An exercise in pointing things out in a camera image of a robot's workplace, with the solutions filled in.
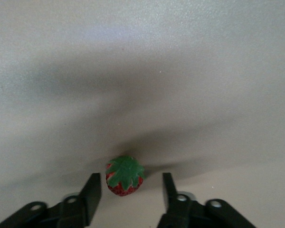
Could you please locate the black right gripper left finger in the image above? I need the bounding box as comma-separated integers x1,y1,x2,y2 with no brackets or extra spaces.
0,172,103,228

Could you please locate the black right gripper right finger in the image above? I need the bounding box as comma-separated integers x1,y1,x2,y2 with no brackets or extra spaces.
156,172,256,228

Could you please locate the round strawberry with large calyx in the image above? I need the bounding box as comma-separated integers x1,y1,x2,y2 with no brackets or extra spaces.
105,155,146,197

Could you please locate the large table cover mat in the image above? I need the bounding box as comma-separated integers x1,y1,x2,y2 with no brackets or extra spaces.
0,0,285,228

